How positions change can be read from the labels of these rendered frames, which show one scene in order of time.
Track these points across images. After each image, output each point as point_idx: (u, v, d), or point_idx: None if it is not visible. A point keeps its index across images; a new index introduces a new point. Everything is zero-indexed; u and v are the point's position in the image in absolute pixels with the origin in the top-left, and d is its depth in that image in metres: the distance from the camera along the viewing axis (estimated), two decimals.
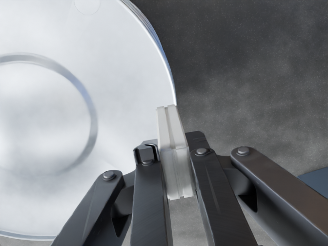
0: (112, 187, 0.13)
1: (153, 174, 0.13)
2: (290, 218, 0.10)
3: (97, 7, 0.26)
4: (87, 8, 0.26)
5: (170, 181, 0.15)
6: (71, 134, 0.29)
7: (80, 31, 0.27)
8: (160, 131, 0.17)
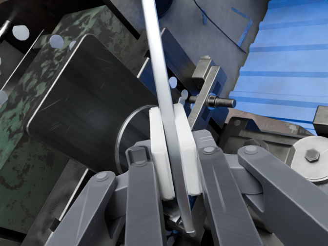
0: (105, 189, 0.13)
1: (147, 175, 0.13)
2: (296, 218, 0.10)
3: None
4: None
5: (163, 182, 0.15)
6: (168, 78, 0.28)
7: None
8: (153, 132, 0.17)
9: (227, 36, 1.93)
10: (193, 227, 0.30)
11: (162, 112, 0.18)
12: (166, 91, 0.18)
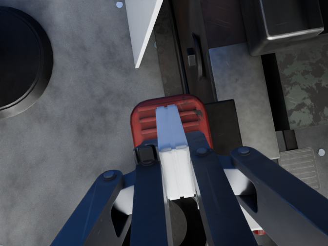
0: (112, 187, 0.13)
1: (153, 174, 0.13)
2: (290, 218, 0.10)
3: None
4: None
5: (170, 181, 0.15)
6: None
7: None
8: (160, 131, 0.17)
9: None
10: None
11: None
12: None
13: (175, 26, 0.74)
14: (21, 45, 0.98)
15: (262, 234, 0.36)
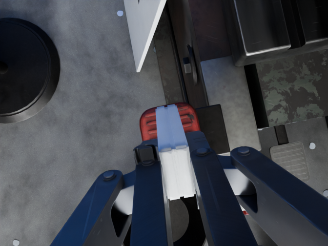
0: (112, 187, 0.13)
1: (153, 174, 0.13)
2: (290, 218, 0.10)
3: None
4: None
5: (170, 181, 0.15)
6: None
7: None
8: (160, 131, 0.17)
9: None
10: None
11: None
12: None
13: (173, 34, 0.81)
14: (30, 54, 1.05)
15: None
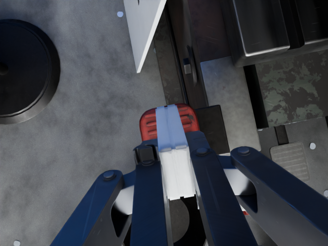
0: (112, 187, 0.13)
1: (153, 174, 0.13)
2: (290, 218, 0.10)
3: None
4: None
5: (170, 181, 0.15)
6: None
7: None
8: (160, 131, 0.17)
9: None
10: None
11: None
12: None
13: (173, 35, 0.81)
14: (30, 55, 1.05)
15: None
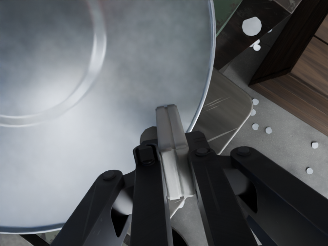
0: (112, 187, 0.13)
1: (153, 174, 0.13)
2: (290, 218, 0.10)
3: None
4: None
5: (170, 181, 0.15)
6: None
7: (121, 127, 0.22)
8: (160, 131, 0.17)
9: None
10: (202, 105, 0.21)
11: (9, 229, 0.22)
12: None
13: None
14: None
15: None
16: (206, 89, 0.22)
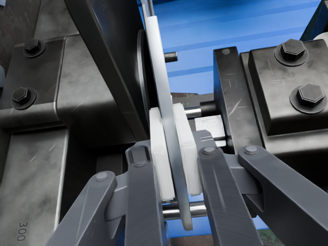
0: (105, 189, 0.13)
1: (147, 175, 0.13)
2: (296, 218, 0.10)
3: None
4: None
5: (163, 182, 0.15)
6: None
7: None
8: (153, 132, 0.17)
9: None
10: (164, 65, 0.17)
11: None
12: None
13: None
14: None
15: None
16: (158, 89, 0.17)
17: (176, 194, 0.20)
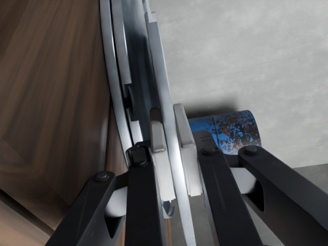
0: (105, 189, 0.13)
1: (147, 175, 0.13)
2: (296, 218, 0.10)
3: None
4: None
5: (163, 182, 0.15)
6: None
7: None
8: (154, 132, 0.17)
9: None
10: (165, 66, 0.18)
11: None
12: None
13: None
14: None
15: None
16: (159, 88, 0.18)
17: (177, 198, 0.19)
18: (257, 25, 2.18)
